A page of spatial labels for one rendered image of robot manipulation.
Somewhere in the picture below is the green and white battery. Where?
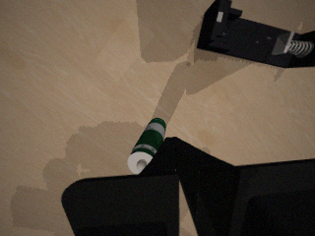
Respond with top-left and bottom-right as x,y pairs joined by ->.
127,118 -> 166,175

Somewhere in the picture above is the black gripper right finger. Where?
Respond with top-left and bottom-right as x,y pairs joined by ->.
171,137 -> 315,236

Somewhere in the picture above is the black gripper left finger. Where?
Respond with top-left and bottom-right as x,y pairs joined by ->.
61,137 -> 180,236

